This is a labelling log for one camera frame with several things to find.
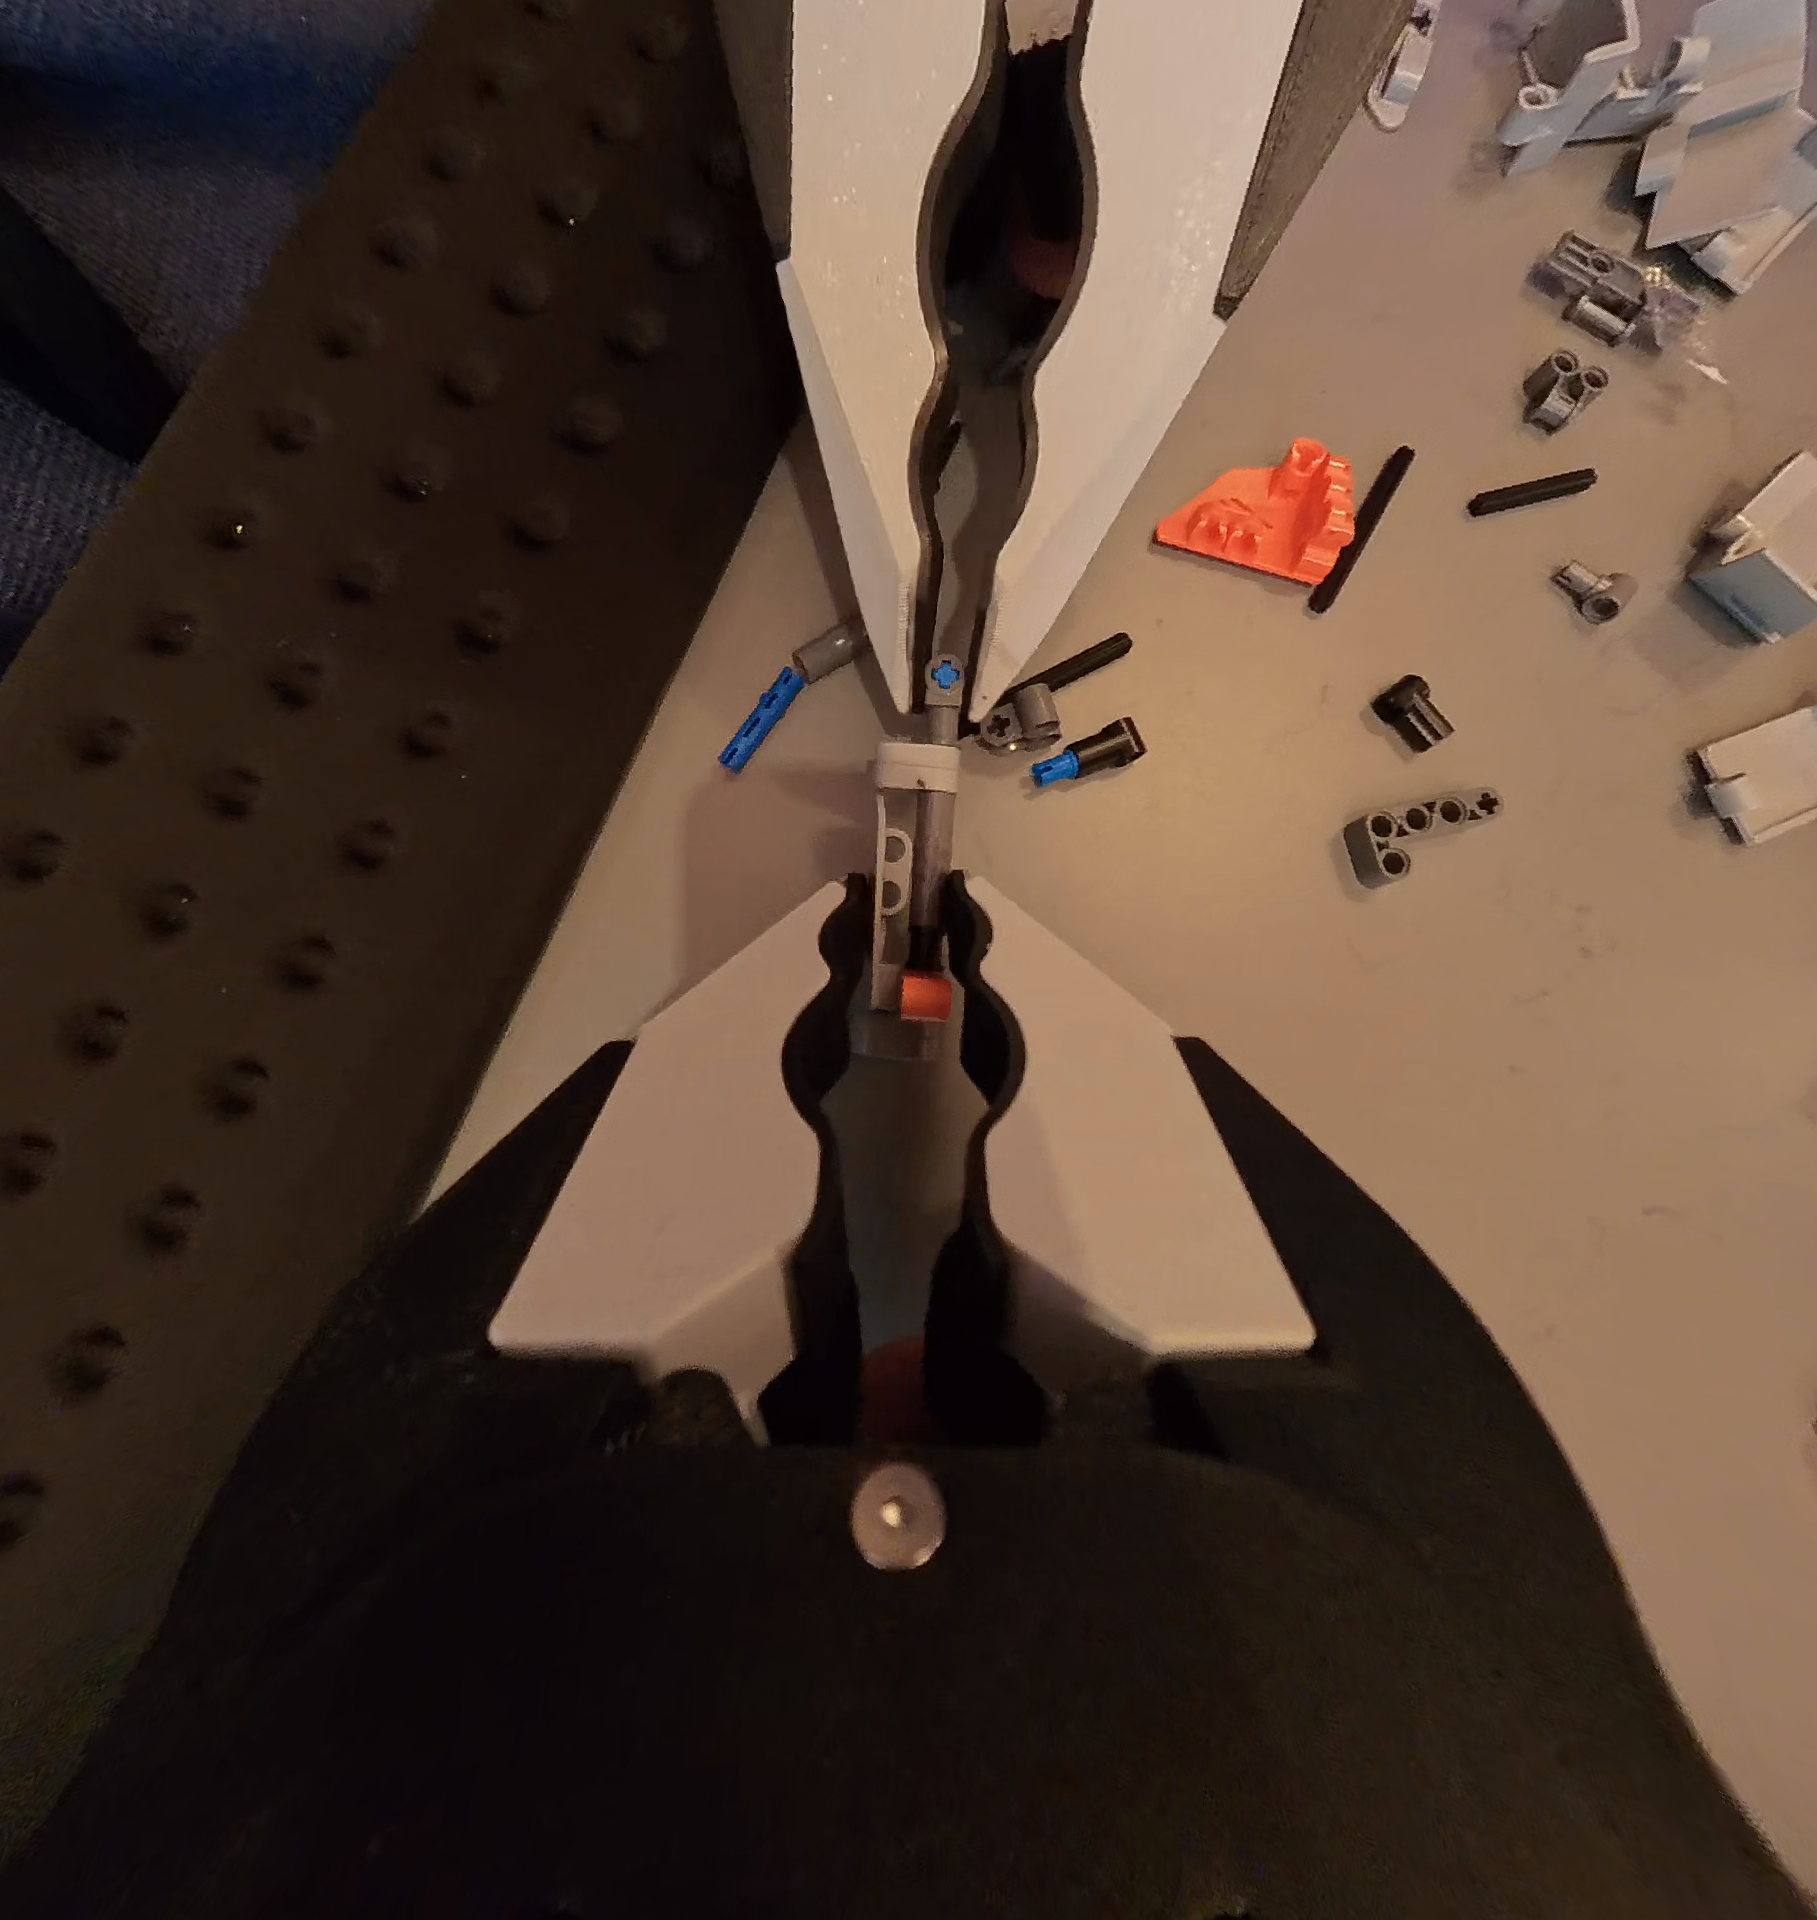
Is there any grey actuator with orange cap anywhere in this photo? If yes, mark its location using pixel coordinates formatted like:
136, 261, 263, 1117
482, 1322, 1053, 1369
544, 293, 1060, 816
848, 782, 970, 1067

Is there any short black axle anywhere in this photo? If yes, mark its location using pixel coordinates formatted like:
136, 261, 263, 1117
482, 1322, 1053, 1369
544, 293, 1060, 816
1465, 470, 1599, 521

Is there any person's blue clothed torso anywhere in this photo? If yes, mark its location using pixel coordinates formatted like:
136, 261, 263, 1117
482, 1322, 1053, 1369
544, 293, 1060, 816
0, 0, 452, 737

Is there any light grey thin toy piece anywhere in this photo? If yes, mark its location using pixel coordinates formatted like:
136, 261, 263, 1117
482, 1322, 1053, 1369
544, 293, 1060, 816
1363, 0, 1444, 126

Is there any orange wedge panel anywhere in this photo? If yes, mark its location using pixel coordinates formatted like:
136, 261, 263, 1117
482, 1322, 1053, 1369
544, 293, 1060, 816
1152, 435, 1361, 587

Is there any light grey flat clip panel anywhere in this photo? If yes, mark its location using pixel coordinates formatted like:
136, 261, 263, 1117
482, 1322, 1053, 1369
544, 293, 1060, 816
1687, 691, 1817, 847

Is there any light grey boxy panel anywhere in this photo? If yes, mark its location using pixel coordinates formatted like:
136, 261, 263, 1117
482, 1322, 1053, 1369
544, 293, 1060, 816
1687, 450, 1817, 644

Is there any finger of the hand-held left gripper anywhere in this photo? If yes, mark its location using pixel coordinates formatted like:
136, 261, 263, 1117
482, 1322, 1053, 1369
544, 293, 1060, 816
777, 0, 986, 719
991, 0, 1306, 684

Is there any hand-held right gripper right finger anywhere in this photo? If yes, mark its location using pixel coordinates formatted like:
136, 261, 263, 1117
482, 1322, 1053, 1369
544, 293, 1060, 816
926, 871, 1318, 1448

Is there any black and blue pin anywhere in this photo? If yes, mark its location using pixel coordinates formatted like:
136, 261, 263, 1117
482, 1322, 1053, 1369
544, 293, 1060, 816
1033, 716, 1149, 792

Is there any small clear plastic wrapper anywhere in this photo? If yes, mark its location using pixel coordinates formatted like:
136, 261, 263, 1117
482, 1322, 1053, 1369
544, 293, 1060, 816
1659, 277, 1735, 383

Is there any dark grey double tube connector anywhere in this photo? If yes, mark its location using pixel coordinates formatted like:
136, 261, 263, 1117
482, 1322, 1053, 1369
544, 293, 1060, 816
1524, 349, 1613, 433

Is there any black dimpled foam pad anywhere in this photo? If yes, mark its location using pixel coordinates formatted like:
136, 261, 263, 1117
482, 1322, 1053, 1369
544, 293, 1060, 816
0, 0, 820, 1696

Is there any dark grey connector block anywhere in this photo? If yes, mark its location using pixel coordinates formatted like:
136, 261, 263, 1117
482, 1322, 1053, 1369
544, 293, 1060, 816
1531, 228, 1698, 349

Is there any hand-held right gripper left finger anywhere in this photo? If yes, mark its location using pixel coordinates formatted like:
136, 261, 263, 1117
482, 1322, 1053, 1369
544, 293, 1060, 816
488, 874, 868, 1445

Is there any blue pin with grey sleeve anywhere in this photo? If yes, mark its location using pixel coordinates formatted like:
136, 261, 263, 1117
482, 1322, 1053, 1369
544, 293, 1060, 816
719, 620, 868, 774

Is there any dark grey angled beam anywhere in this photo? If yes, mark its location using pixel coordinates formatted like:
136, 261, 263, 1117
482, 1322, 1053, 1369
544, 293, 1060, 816
1345, 784, 1503, 890

